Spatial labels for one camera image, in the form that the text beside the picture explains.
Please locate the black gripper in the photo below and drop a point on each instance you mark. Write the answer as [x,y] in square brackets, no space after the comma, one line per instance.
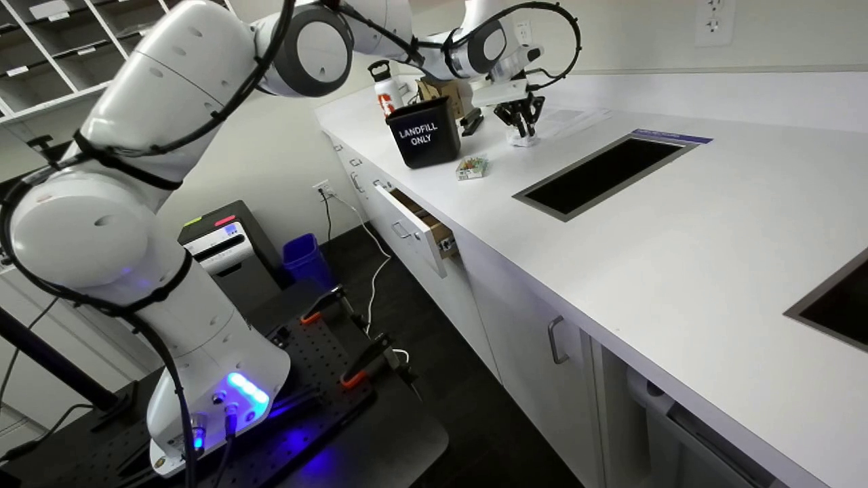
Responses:
[519,108]

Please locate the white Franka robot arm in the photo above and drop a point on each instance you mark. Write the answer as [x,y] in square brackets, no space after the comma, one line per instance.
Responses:
[172,83]

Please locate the small greenish crumpled object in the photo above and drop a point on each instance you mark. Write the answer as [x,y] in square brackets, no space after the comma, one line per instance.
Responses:
[472,169]

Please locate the black landfill only bin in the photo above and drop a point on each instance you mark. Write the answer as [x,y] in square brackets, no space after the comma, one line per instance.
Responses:
[425,136]

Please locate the blue waste bin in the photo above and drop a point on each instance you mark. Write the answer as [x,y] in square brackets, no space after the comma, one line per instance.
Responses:
[305,261]

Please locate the large rectangular counter opening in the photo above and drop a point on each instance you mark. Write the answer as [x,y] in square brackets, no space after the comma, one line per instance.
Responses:
[600,176]

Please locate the open white drawer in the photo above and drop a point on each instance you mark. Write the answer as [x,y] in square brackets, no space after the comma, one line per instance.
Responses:
[419,227]

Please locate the white bottle black cap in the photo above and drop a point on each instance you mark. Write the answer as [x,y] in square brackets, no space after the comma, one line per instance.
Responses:
[384,89]

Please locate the black box with white printer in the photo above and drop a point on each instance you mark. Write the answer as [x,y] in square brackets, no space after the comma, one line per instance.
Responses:
[225,245]

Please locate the black breadboard robot table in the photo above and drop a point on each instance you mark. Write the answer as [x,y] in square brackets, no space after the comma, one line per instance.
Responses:
[380,435]

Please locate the white mail sorter shelf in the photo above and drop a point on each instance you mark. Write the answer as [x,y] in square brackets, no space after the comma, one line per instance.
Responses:
[54,46]

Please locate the black slanted stand pole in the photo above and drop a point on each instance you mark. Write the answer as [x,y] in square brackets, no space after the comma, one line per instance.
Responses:
[54,368]

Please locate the low white wall outlet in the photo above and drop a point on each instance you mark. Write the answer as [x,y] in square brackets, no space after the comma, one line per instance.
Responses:
[324,191]

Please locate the white double wall outlet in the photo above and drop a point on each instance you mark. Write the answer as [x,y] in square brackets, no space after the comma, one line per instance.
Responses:
[713,21]

